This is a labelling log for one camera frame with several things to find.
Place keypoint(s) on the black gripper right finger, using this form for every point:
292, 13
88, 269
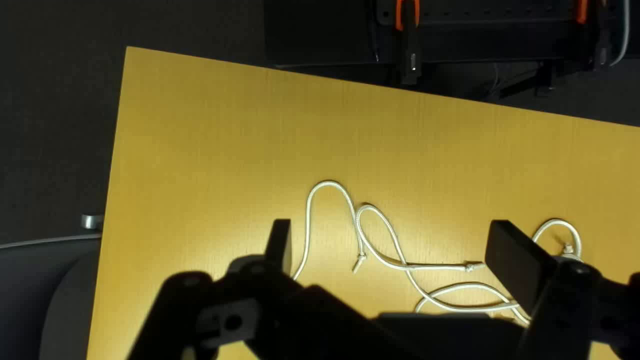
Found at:
518, 262

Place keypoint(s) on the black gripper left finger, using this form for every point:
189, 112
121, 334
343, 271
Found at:
279, 244

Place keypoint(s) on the black equipment cart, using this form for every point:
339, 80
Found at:
356, 38

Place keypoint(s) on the orange handled clamp left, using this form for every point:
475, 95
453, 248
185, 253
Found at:
407, 20

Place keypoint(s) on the orange handled clamp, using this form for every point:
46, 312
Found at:
580, 13
407, 20

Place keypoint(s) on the orange handled clamp right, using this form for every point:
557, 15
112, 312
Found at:
580, 13

